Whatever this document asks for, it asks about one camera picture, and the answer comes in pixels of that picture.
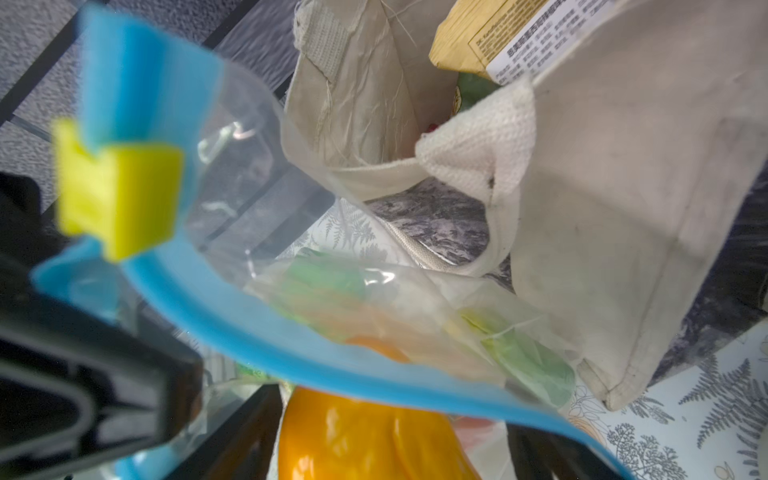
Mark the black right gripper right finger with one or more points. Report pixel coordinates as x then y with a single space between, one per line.
539 455

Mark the green mango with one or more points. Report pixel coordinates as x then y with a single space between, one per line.
538 368
320 292

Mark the yellow snack packet in tote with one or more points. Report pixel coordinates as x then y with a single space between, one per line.
504 40

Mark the orange mango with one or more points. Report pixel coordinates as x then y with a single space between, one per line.
326 436

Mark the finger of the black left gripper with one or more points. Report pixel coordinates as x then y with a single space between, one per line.
73 386

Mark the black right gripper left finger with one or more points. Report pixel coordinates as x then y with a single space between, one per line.
243 446

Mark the beige canvas tote bag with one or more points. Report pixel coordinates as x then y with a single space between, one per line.
611 162

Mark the clear zip-top bag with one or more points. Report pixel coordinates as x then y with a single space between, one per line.
182 176

